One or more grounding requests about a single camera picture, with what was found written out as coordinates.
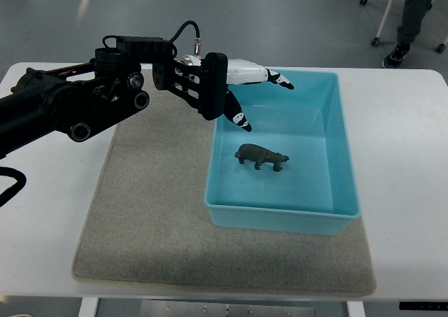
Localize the grey felt mat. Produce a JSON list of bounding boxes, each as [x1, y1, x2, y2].
[[73, 84, 376, 297]]

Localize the metal plate under table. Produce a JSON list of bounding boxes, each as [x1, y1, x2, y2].
[[139, 300, 316, 317]]

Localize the blue plastic box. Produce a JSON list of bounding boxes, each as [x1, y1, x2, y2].
[[204, 70, 361, 235]]

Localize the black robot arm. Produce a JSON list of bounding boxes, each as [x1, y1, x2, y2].
[[1, 36, 228, 157]]

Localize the seated person legs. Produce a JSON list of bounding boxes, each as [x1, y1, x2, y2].
[[382, 0, 433, 69]]

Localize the brown hippo toy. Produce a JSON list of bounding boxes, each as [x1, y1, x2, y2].
[[234, 143, 289, 172]]

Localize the black cable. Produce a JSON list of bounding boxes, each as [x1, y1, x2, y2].
[[0, 166, 27, 208]]

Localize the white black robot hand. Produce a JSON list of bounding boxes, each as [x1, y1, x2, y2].
[[178, 54, 295, 133]]

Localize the white rolling chair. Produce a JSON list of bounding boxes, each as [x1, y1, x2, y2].
[[359, 0, 448, 54]]

